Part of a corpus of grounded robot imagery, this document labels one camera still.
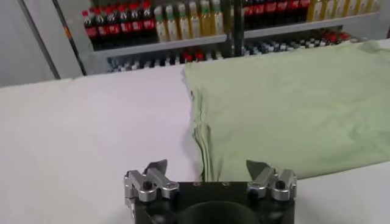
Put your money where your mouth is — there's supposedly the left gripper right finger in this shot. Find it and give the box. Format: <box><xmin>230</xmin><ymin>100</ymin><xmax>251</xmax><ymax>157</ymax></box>
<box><xmin>246</xmin><ymin>159</ymin><xmax>298</xmax><ymax>201</ymax></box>

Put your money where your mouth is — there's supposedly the light green shirt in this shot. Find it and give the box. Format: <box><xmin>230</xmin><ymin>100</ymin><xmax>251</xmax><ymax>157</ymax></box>
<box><xmin>182</xmin><ymin>39</ymin><xmax>390</xmax><ymax>183</ymax></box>

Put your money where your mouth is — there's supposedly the beverage cooler cabinet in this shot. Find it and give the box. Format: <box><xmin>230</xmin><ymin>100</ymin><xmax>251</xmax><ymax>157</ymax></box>
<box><xmin>233</xmin><ymin>0</ymin><xmax>390</xmax><ymax>57</ymax></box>
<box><xmin>51</xmin><ymin>0</ymin><xmax>235</xmax><ymax>75</ymax></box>

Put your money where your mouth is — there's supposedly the white cooler shelf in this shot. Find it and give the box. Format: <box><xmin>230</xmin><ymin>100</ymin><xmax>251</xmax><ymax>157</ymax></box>
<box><xmin>94</xmin><ymin>33</ymin><xmax>228</xmax><ymax>58</ymax></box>
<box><xmin>243</xmin><ymin>11</ymin><xmax>381</xmax><ymax>39</ymax></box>

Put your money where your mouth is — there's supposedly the open glass cooler door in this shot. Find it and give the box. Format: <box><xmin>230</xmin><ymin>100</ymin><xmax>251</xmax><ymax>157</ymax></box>
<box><xmin>16</xmin><ymin>0</ymin><xmax>89</xmax><ymax>80</ymax></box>

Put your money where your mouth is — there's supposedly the yellow tea bottle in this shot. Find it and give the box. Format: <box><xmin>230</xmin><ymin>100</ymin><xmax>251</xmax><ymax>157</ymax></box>
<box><xmin>188</xmin><ymin>1</ymin><xmax>202</xmax><ymax>39</ymax></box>
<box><xmin>330</xmin><ymin>0</ymin><xmax>344</xmax><ymax>19</ymax></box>
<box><xmin>352</xmin><ymin>0</ymin><xmax>366</xmax><ymax>15</ymax></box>
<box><xmin>154</xmin><ymin>5</ymin><xmax>168</xmax><ymax>43</ymax></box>
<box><xmin>199</xmin><ymin>0</ymin><xmax>213</xmax><ymax>37</ymax></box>
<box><xmin>307</xmin><ymin>0</ymin><xmax>321</xmax><ymax>22</ymax></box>
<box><xmin>318</xmin><ymin>0</ymin><xmax>332</xmax><ymax>21</ymax></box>
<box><xmin>210</xmin><ymin>0</ymin><xmax>225</xmax><ymax>36</ymax></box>
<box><xmin>165</xmin><ymin>4</ymin><xmax>180</xmax><ymax>41</ymax></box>
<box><xmin>341</xmin><ymin>0</ymin><xmax>354</xmax><ymax>18</ymax></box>
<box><xmin>364</xmin><ymin>0</ymin><xmax>380</xmax><ymax>13</ymax></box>
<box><xmin>177</xmin><ymin>2</ymin><xmax>191</xmax><ymax>40</ymax></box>

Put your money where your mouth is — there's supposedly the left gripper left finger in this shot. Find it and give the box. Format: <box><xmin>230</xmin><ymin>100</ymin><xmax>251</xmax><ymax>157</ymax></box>
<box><xmin>123</xmin><ymin>159</ymin><xmax>180</xmax><ymax>203</ymax></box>

